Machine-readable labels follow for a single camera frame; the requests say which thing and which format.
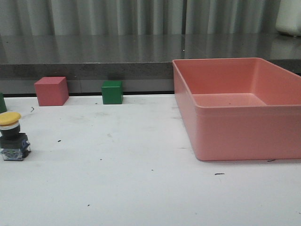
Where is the yellow push button switch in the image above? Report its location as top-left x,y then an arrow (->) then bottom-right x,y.
0,112 -> 31,161

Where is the green cube block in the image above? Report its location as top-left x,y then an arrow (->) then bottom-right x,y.
101,81 -> 123,105

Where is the grey stone counter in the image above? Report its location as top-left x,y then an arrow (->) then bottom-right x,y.
0,33 -> 301,96

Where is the pink plastic bin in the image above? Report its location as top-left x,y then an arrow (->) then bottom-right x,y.
172,57 -> 301,161

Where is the pink cube block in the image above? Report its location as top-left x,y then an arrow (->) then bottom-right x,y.
34,77 -> 69,106

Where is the green block at left edge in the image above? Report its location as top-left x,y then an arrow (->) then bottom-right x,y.
0,92 -> 7,113

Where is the white container on counter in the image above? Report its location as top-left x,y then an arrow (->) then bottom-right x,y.
276,0 -> 301,36

